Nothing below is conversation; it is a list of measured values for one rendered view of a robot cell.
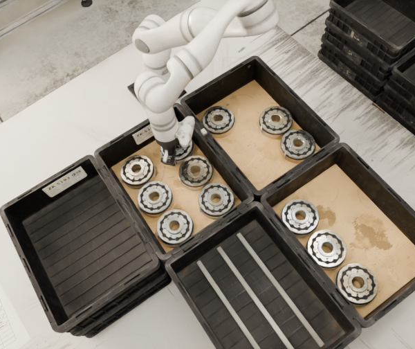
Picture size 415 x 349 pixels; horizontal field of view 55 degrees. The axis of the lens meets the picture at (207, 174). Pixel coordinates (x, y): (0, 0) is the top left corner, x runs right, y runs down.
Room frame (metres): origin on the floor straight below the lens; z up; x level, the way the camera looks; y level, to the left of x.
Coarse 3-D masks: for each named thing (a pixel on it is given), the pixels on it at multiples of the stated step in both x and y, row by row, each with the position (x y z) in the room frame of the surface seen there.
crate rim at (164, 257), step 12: (180, 108) 0.73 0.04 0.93; (144, 120) 0.71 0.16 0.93; (132, 132) 0.68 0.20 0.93; (108, 144) 0.65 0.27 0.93; (96, 156) 0.62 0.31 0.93; (216, 156) 0.54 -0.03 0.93; (108, 168) 0.57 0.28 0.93; (228, 168) 0.50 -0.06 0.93; (240, 180) 0.46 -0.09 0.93; (120, 192) 0.49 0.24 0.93; (240, 204) 0.39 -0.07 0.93; (132, 216) 0.41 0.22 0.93; (228, 216) 0.37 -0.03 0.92; (144, 228) 0.37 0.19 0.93; (204, 228) 0.34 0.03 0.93; (192, 240) 0.31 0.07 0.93; (156, 252) 0.30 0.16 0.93; (168, 252) 0.30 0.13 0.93
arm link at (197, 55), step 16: (240, 0) 0.74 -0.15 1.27; (256, 0) 0.73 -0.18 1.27; (224, 16) 0.72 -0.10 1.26; (240, 16) 0.74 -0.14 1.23; (208, 32) 0.70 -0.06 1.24; (224, 32) 0.70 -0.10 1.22; (192, 48) 0.67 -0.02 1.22; (208, 48) 0.67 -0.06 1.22; (192, 64) 0.64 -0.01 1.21; (208, 64) 0.66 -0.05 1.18
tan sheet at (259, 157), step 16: (240, 96) 0.80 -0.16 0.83; (256, 96) 0.79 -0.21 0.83; (240, 112) 0.74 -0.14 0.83; (256, 112) 0.73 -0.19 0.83; (240, 128) 0.68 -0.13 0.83; (256, 128) 0.67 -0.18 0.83; (224, 144) 0.64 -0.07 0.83; (240, 144) 0.63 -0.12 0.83; (256, 144) 0.61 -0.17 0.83; (272, 144) 0.60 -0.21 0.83; (240, 160) 0.57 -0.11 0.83; (256, 160) 0.56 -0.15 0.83; (272, 160) 0.55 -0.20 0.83; (256, 176) 0.51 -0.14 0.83; (272, 176) 0.50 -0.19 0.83
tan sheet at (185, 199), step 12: (156, 144) 0.68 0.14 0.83; (156, 156) 0.64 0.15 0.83; (204, 156) 0.60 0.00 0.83; (156, 168) 0.60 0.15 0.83; (168, 168) 0.59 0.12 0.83; (120, 180) 0.58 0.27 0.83; (156, 180) 0.55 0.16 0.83; (168, 180) 0.55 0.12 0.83; (216, 180) 0.52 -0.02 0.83; (132, 192) 0.53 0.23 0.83; (180, 192) 0.50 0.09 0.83; (192, 192) 0.49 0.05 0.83; (180, 204) 0.46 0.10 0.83; (192, 204) 0.45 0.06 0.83; (144, 216) 0.45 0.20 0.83; (192, 216) 0.42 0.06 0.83; (204, 216) 0.41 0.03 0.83; (156, 228) 0.40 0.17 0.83
